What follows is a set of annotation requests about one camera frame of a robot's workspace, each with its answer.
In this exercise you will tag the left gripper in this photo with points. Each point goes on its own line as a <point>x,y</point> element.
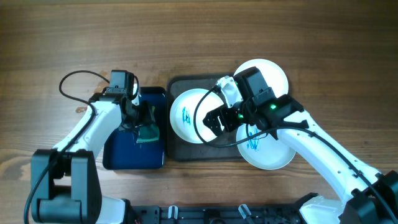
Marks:
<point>147,116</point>

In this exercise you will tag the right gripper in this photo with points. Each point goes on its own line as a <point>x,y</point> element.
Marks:
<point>225,112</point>

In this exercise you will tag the green and yellow sponge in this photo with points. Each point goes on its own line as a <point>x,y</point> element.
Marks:
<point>148,133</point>

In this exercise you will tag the white plate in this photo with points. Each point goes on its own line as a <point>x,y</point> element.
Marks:
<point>182,110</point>
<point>274,76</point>
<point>264,152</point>

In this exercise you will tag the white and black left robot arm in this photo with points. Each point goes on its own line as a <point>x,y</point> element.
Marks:
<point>65,187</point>

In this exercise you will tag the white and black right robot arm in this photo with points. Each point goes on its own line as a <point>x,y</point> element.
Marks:
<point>259,96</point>

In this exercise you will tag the dark brown serving tray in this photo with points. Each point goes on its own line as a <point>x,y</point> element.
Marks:
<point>181,150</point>

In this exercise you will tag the dark blue tray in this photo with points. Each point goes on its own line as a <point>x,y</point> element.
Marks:
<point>122,150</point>

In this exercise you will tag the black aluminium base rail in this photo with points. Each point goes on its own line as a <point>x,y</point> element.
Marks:
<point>269,214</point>

